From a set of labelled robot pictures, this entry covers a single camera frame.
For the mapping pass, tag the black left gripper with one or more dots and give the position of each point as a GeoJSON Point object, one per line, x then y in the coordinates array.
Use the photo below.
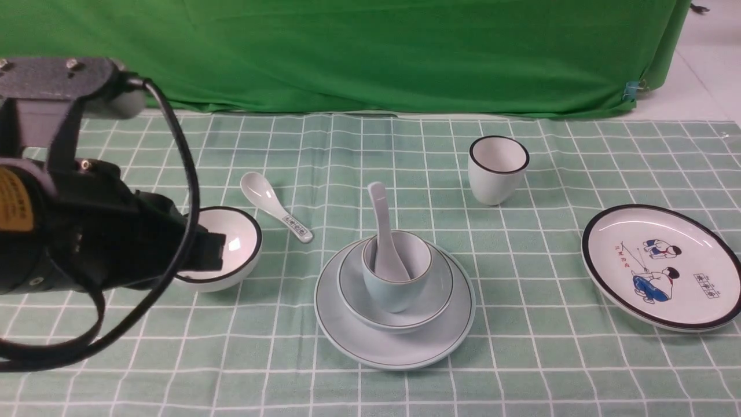
{"type": "Point", "coordinates": [115, 236]}

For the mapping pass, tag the black-rimmed white bowl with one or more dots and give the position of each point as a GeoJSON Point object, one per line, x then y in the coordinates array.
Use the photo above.
{"type": "Point", "coordinates": [241, 254]}

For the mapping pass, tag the pale blue brown-rimmed bowl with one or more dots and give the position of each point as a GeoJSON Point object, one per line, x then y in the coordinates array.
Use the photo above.
{"type": "Point", "coordinates": [432, 302]}

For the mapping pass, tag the plain white ceramic spoon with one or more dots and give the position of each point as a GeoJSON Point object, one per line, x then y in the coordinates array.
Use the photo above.
{"type": "Point", "coordinates": [388, 264]}

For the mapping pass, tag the pale blue cup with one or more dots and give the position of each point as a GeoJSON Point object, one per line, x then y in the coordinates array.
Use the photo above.
{"type": "Point", "coordinates": [416, 255]}

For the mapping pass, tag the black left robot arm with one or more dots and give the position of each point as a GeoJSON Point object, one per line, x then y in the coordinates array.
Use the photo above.
{"type": "Point", "coordinates": [22, 212]}

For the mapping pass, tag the white spoon with print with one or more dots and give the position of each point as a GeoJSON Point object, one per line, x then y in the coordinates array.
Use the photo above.
{"type": "Point", "coordinates": [262, 195]}

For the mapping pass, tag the pale blue plate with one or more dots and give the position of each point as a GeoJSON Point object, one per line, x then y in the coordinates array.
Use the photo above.
{"type": "Point", "coordinates": [388, 350]}

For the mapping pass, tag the green checkered tablecloth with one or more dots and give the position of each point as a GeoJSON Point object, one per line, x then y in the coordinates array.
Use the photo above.
{"type": "Point", "coordinates": [544, 340]}

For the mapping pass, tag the black-rimmed white cup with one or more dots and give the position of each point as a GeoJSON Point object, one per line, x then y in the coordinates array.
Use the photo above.
{"type": "Point", "coordinates": [496, 167]}

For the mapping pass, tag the green backdrop cloth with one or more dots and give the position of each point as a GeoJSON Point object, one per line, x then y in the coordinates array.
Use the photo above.
{"type": "Point", "coordinates": [539, 59]}

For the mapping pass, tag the black-rimmed illustrated plate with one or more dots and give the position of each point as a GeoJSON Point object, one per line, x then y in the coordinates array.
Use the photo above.
{"type": "Point", "coordinates": [662, 267]}

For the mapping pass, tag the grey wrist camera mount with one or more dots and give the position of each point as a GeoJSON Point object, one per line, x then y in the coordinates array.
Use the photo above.
{"type": "Point", "coordinates": [45, 98]}

